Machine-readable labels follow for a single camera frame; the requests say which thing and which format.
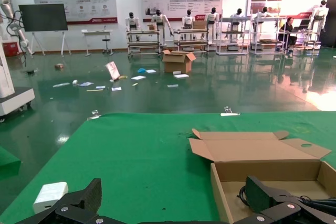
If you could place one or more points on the white power adapter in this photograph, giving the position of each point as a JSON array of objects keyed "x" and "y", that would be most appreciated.
[{"x": 50, "y": 196}]

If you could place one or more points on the black display on stand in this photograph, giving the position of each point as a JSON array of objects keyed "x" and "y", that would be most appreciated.
[{"x": 43, "y": 16}]

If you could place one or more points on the black round stool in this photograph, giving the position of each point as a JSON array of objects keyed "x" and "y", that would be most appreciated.
[{"x": 106, "y": 41}]

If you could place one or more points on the white jointed robot arm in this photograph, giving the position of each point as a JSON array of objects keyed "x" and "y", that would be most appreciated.
[{"x": 8, "y": 6}]

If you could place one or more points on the seated person in black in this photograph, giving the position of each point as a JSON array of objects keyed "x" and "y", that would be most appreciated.
[{"x": 288, "y": 31}]

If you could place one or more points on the blue cloth item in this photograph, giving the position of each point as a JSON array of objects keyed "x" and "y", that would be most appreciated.
[{"x": 142, "y": 70}]

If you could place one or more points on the green cloth covered table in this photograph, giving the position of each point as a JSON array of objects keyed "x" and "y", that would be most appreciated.
[{"x": 8, "y": 162}]

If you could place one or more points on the red and white sign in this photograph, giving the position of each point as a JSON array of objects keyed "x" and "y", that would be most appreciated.
[{"x": 113, "y": 69}]

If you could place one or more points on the yellow strip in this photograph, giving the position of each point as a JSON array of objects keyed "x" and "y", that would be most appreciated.
[{"x": 95, "y": 90}]

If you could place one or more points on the white paper sheet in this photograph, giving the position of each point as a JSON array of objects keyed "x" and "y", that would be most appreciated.
[
  {"x": 61, "y": 85},
  {"x": 116, "y": 88},
  {"x": 181, "y": 75},
  {"x": 151, "y": 71},
  {"x": 85, "y": 84},
  {"x": 172, "y": 85},
  {"x": 138, "y": 77}
]

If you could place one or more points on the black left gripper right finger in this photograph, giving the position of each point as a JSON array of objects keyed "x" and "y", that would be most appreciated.
[{"x": 262, "y": 197}]

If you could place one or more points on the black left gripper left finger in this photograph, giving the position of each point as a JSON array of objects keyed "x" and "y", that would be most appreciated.
[{"x": 89, "y": 200}]

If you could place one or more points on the white narrow table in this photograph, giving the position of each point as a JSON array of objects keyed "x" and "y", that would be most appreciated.
[{"x": 96, "y": 32}]

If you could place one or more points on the green cloth table mat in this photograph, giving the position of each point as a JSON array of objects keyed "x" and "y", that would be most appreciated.
[{"x": 144, "y": 155}]

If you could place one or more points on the open brown cardboard box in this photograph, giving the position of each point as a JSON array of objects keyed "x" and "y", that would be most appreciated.
[{"x": 249, "y": 150}]

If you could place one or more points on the silver metal binder clip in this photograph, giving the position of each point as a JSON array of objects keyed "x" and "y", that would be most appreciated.
[
  {"x": 229, "y": 113},
  {"x": 94, "y": 116}
]

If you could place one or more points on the red storage box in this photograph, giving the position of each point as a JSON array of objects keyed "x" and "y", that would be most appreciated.
[{"x": 10, "y": 49}]

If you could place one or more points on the metal frame work rack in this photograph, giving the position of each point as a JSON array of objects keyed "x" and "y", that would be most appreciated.
[
  {"x": 144, "y": 43},
  {"x": 267, "y": 41},
  {"x": 232, "y": 19},
  {"x": 191, "y": 42}
]

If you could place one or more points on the black tall cabinet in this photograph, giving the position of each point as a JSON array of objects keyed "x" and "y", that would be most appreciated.
[{"x": 331, "y": 24}]

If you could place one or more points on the cardboard box on rack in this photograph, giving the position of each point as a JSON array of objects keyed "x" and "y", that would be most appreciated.
[{"x": 199, "y": 24}]

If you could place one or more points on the white humanoid robot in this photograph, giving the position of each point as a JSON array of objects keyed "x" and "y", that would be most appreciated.
[
  {"x": 320, "y": 14},
  {"x": 132, "y": 23},
  {"x": 212, "y": 19},
  {"x": 262, "y": 15},
  {"x": 188, "y": 20},
  {"x": 237, "y": 17},
  {"x": 158, "y": 20}
]

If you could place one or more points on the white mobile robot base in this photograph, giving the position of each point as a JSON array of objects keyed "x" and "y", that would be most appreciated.
[{"x": 10, "y": 95}]

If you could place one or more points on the large open cardboard carton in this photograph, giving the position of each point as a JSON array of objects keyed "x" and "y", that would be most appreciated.
[{"x": 177, "y": 62}]

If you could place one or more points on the small cardboard box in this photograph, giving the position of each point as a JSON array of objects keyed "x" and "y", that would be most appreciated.
[{"x": 151, "y": 27}]

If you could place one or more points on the grey work desk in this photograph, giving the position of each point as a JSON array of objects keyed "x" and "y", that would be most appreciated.
[{"x": 307, "y": 33}]

